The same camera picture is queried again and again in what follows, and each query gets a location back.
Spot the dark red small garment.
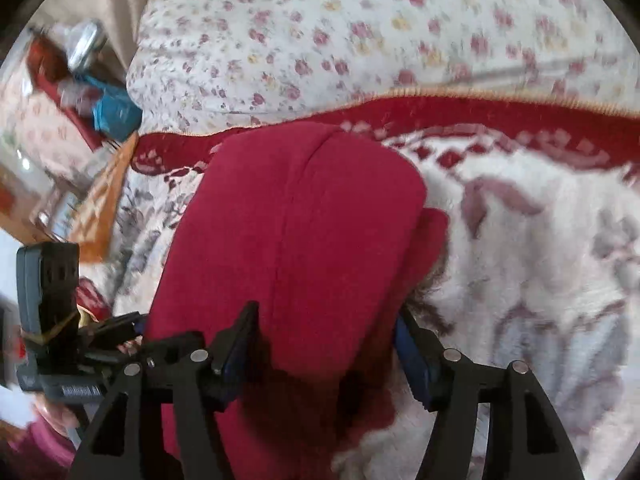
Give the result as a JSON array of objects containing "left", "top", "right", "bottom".
[{"left": 146, "top": 122, "right": 448, "bottom": 479}]

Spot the person's left hand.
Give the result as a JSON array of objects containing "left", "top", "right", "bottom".
[{"left": 31, "top": 336, "right": 147, "bottom": 438}]

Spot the orange checkered plush cloth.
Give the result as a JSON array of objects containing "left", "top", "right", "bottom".
[{"left": 67, "top": 132, "right": 139, "bottom": 263}]

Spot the red and white plush blanket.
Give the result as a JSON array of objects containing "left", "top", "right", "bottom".
[{"left": 78, "top": 91, "right": 639, "bottom": 479}]

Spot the blue plastic bag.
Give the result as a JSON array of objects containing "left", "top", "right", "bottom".
[{"left": 76, "top": 75, "right": 142, "bottom": 143}]

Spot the clear plastic bag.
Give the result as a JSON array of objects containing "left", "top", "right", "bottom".
[{"left": 58, "top": 78, "right": 103, "bottom": 118}]

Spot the silver metal pot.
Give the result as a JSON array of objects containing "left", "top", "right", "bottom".
[{"left": 64, "top": 20, "right": 107, "bottom": 73}]

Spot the white floral quilt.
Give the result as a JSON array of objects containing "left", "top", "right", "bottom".
[{"left": 127, "top": 0, "right": 639, "bottom": 134}]

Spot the beige curtain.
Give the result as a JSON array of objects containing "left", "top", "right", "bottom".
[{"left": 30, "top": 0, "right": 148, "bottom": 74}]

